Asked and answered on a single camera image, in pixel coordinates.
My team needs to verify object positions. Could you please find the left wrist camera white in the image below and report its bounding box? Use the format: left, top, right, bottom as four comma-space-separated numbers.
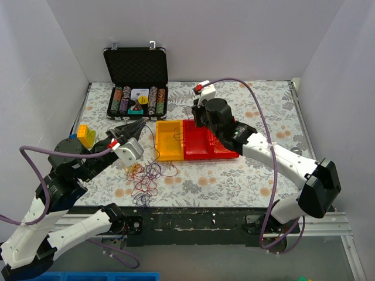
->
107, 138, 144, 167

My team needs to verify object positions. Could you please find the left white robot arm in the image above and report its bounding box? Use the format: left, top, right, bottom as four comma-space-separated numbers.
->
1, 119, 146, 280

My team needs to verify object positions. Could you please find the green object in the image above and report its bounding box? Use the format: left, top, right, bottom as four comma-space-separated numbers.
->
297, 276, 313, 281

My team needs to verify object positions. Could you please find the right red plastic bin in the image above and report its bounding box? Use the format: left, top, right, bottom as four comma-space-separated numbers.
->
209, 132, 239, 159

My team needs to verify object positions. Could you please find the black poker chip case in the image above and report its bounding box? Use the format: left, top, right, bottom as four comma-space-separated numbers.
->
103, 41, 168, 121

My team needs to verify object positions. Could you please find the middle red plastic bin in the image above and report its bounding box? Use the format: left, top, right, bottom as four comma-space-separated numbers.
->
182, 119, 214, 160

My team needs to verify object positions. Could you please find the yellow cable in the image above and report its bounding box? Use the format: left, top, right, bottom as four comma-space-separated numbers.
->
124, 163, 144, 176
212, 136, 235, 155

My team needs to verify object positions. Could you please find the yellow plastic bin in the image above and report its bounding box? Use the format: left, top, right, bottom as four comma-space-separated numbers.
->
155, 120, 184, 162

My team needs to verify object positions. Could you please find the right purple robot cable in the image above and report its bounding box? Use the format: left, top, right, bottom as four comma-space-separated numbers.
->
202, 77, 305, 255

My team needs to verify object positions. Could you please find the red plastic bin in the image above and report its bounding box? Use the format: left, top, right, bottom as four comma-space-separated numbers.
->
209, 132, 239, 159
182, 119, 214, 160

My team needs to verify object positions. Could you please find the red cable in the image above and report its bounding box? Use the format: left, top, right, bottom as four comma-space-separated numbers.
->
125, 162, 179, 198

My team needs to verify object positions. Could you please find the yellow green blue brick stack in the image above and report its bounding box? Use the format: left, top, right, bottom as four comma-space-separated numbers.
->
69, 125, 96, 149

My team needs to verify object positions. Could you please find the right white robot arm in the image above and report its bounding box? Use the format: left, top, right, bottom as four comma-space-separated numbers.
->
192, 98, 341, 233

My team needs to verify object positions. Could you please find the blue tray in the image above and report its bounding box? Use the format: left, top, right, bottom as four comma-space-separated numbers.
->
31, 272, 160, 281

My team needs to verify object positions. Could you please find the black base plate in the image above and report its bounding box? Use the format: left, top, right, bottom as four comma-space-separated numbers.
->
90, 201, 301, 248

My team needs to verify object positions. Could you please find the black microphone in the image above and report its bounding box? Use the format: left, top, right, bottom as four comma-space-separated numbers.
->
291, 147, 302, 155

